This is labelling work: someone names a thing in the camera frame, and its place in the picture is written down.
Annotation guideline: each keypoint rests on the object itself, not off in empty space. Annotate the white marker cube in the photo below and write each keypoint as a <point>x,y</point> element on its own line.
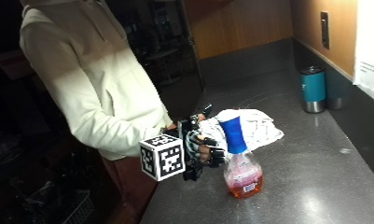
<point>161,157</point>

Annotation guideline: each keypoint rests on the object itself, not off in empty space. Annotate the white paper sheet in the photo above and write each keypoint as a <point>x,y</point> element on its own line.
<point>370,53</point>

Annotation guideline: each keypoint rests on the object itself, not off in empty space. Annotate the dark shelving unit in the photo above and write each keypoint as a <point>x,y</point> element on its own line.
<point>161,46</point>

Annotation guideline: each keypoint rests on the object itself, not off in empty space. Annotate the teal steel travel mug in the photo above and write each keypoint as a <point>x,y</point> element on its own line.
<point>313,88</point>

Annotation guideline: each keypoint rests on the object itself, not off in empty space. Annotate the white cloth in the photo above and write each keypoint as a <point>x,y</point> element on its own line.
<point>261,127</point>

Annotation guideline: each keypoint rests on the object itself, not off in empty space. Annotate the black wall outlet plate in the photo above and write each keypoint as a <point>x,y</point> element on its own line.
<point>325,29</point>

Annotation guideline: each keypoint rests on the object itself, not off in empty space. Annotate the the person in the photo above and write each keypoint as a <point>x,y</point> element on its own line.
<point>91,71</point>

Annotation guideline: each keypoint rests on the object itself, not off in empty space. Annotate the spray bottle with orange liquid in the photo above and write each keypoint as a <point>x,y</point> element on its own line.
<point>241,174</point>

